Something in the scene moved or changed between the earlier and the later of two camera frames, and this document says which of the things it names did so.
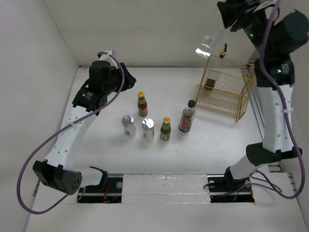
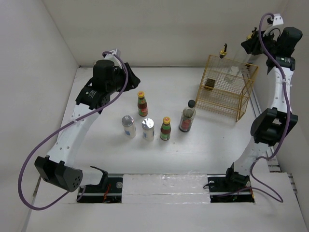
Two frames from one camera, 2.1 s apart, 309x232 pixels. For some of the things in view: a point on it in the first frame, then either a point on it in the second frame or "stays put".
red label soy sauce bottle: [188, 115] stays put
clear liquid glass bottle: [203, 48] → [242, 61]
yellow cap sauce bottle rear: [142, 107] stays put
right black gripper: [231, 11] → [252, 45]
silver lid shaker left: [129, 128] stays put
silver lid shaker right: [147, 125] stays put
